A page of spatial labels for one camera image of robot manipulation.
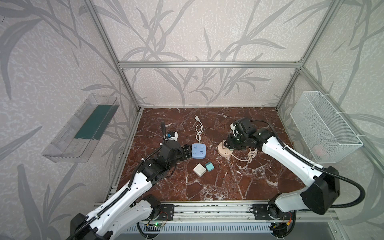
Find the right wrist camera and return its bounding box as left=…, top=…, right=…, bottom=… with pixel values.
left=231, top=117, right=257, bottom=137

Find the aluminium front rail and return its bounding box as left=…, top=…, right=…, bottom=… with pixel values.
left=86, top=200, right=340, bottom=224

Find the clear plastic wall tray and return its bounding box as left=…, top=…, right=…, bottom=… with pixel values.
left=42, top=94, right=120, bottom=163

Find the white cable of blue strip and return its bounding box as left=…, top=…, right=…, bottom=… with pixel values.
left=195, top=121, right=205, bottom=144

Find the blue square power strip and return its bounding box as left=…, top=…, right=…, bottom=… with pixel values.
left=192, top=143, right=207, bottom=160

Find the teal cube adapter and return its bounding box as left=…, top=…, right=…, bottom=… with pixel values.
left=205, top=162, right=215, bottom=172

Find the pink round power strip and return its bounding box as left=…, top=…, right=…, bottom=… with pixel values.
left=218, top=140, right=233, bottom=159

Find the white wire mesh basket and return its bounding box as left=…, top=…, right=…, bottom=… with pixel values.
left=291, top=91, right=363, bottom=164

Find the white cube adapter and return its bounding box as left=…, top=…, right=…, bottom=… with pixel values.
left=193, top=164, right=207, bottom=178

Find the white cable of pink strip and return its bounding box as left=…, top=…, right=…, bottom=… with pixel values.
left=230, top=146, right=258, bottom=164

